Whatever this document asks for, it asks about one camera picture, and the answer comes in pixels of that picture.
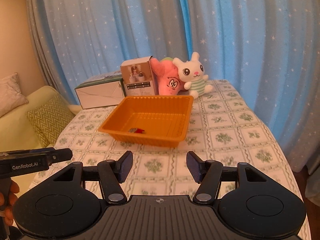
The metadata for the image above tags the red silver candy piece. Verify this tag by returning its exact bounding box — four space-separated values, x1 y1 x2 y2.
129 128 145 134

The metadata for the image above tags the person's left hand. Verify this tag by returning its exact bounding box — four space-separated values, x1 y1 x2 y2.
1 180 20 226

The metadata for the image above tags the green zigzag cushion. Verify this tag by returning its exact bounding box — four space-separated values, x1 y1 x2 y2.
26 94 74 147

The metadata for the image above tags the light green sofa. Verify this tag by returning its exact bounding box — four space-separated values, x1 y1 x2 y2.
1 86 82 197

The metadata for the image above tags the floral checked tablecloth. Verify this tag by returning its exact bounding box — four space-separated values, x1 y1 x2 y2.
29 79 312 240

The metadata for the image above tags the beige patterned cushion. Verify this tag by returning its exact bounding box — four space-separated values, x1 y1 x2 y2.
0 72 29 117

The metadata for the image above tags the orange plastic tray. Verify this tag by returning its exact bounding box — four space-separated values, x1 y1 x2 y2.
98 95 194 148

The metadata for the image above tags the white and green carton box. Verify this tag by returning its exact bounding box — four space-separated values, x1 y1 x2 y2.
75 70 126 109

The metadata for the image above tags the pink starfish plush toy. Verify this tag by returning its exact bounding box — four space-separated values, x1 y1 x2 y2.
150 57 184 95

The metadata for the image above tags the brown humidifier product box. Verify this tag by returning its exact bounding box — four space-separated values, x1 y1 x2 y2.
120 56 158 96

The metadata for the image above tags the white bunny plush toy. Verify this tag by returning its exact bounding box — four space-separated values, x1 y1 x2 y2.
172 52 213 99

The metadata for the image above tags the blue star curtain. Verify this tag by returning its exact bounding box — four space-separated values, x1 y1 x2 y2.
25 0 320 205

